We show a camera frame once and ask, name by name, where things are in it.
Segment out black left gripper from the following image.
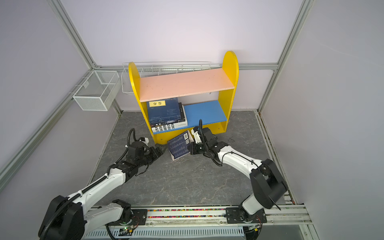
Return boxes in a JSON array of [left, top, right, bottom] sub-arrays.
[[137, 143, 167, 168]]

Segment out blue book yellow label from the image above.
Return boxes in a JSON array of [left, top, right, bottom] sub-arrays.
[[167, 131, 195, 161]]

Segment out white book black text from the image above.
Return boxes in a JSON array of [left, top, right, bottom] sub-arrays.
[[152, 103, 188, 133]]

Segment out dark blue book under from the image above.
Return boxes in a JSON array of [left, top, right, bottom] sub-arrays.
[[147, 98, 182, 125]]

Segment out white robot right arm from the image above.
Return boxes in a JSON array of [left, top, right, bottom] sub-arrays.
[[192, 127, 289, 222]]

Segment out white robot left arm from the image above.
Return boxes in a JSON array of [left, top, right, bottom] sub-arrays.
[[38, 138, 167, 240]]

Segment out yellow wooden bookshelf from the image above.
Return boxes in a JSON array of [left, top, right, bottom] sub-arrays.
[[128, 51, 240, 144]]

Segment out white mesh basket box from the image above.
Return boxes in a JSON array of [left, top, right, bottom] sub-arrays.
[[73, 70, 121, 112]]

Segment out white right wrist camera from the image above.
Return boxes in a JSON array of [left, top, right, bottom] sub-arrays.
[[191, 127, 202, 144]]

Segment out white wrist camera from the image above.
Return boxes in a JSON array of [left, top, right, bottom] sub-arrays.
[[139, 137, 149, 145], [191, 127, 202, 144]]

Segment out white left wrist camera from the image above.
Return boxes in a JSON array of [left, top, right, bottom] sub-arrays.
[[139, 137, 149, 145]]

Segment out white vented cable duct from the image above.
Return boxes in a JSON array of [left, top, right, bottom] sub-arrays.
[[83, 226, 245, 240]]

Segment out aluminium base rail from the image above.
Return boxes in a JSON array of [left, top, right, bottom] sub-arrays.
[[86, 204, 313, 229]]

